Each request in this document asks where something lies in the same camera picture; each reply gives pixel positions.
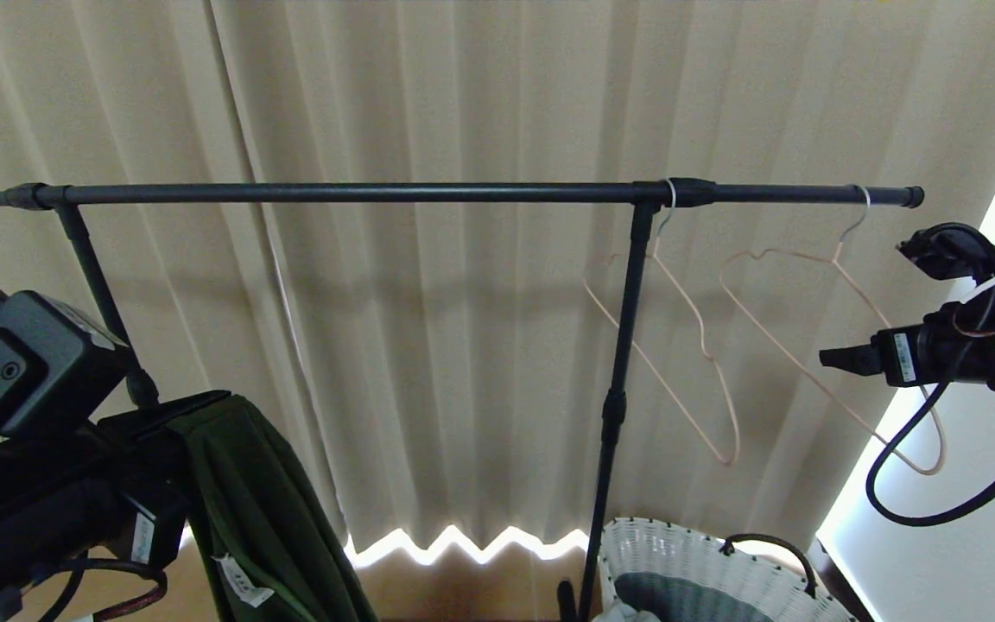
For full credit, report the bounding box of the green printed t-shirt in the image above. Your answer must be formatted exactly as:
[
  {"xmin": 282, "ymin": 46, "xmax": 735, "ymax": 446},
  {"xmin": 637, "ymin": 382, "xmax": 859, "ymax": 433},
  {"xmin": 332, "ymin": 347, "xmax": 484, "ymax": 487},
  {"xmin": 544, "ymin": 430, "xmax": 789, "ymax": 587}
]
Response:
[{"xmin": 168, "ymin": 395, "xmax": 377, "ymax": 622}]

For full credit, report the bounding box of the black clothes rack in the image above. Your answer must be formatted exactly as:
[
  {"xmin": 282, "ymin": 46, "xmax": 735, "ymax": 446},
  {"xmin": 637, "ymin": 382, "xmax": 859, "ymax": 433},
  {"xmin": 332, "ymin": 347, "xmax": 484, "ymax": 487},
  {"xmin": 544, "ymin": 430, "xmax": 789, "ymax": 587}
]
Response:
[{"xmin": 0, "ymin": 177, "xmax": 926, "ymax": 622}]

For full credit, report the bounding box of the braided black red cable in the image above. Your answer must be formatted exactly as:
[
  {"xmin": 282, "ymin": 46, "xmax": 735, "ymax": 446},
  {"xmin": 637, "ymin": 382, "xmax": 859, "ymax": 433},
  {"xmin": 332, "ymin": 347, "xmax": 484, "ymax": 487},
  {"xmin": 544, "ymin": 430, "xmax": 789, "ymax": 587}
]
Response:
[{"xmin": 74, "ymin": 560, "xmax": 168, "ymax": 622}]

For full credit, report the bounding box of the beige curtain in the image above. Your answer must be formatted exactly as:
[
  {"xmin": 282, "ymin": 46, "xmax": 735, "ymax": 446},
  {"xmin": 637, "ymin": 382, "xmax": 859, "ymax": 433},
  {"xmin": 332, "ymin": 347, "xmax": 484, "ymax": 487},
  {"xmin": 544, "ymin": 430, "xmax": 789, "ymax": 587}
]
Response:
[{"xmin": 0, "ymin": 0, "xmax": 995, "ymax": 567}]

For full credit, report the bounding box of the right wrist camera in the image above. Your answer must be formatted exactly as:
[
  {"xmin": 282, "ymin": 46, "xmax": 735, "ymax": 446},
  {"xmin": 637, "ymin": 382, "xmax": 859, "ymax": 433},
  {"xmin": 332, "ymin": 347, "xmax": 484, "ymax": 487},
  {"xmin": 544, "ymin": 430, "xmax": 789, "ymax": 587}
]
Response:
[{"xmin": 897, "ymin": 222, "xmax": 995, "ymax": 284}]

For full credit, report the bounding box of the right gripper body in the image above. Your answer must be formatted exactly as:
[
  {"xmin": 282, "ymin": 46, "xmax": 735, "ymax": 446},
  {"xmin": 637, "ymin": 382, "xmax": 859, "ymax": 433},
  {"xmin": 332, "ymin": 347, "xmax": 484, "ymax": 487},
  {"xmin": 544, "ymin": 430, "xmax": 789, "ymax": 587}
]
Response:
[{"xmin": 883, "ymin": 321, "xmax": 995, "ymax": 395}]

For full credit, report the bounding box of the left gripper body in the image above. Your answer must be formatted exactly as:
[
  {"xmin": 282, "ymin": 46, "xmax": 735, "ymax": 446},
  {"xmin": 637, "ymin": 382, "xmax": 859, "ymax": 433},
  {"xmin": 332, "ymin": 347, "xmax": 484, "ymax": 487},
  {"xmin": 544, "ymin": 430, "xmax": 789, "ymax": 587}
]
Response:
[{"xmin": 0, "ymin": 428, "xmax": 192, "ymax": 622}]

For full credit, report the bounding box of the white laundry basket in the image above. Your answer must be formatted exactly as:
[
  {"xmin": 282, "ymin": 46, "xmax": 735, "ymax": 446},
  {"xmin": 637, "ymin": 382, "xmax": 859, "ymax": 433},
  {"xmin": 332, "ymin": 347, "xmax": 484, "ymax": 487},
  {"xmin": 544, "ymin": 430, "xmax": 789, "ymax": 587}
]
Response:
[{"xmin": 597, "ymin": 517, "xmax": 861, "ymax": 622}]

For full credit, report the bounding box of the pink clothes hanger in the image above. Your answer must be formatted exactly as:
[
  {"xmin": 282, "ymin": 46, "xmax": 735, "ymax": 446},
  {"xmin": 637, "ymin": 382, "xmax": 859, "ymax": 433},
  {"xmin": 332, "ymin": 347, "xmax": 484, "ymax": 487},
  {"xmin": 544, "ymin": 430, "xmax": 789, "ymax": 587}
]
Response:
[
  {"xmin": 719, "ymin": 186, "xmax": 947, "ymax": 476},
  {"xmin": 582, "ymin": 179, "xmax": 741, "ymax": 466}
]

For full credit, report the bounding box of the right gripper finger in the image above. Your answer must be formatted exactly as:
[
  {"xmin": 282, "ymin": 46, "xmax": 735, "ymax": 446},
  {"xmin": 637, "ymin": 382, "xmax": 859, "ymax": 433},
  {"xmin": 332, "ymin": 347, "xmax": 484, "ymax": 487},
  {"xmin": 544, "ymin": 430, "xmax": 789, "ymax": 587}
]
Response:
[{"xmin": 820, "ymin": 343, "xmax": 887, "ymax": 378}]

